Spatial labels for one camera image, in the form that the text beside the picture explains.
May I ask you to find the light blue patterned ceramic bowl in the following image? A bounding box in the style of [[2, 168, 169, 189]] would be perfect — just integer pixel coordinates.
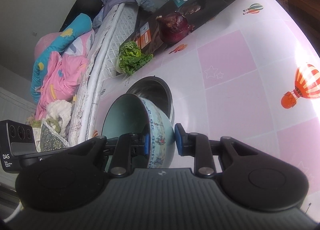
[[102, 93, 175, 168]]

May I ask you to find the small stainless steel bowl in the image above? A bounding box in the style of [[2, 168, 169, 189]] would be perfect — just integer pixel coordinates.
[[127, 76, 174, 124]]

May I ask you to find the beige cloth bundle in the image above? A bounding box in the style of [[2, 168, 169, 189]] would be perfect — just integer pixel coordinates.
[[25, 100, 72, 153]]

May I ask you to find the green leaf patterned pillow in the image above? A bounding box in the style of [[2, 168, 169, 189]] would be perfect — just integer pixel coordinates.
[[40, 122, 67, 152]]

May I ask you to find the green lettuce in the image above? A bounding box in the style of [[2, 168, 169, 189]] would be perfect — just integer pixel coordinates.
[[117, 41, 153, 75]]

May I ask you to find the pink balloon pattern tablecloth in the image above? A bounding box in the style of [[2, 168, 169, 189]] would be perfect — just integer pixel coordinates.
[[86, 0, 320, 217]]

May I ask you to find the pink and blue quilt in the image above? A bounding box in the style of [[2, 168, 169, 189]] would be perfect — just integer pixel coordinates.
[[30, 14, 95, 119]]

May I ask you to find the red onion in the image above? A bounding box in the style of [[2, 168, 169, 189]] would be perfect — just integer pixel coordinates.
[[156, 12, 195, 45]]

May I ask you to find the white quilted mattress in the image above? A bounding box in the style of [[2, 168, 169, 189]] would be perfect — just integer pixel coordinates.
[[67, 3, 139, 147]]

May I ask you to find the dark Philips cardboard box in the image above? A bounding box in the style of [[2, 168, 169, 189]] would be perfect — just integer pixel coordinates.
[[125, 0, 227, 55]]

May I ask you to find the white cable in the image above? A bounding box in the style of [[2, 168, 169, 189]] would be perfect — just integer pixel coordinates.
[[2, 201, 23, 223]]

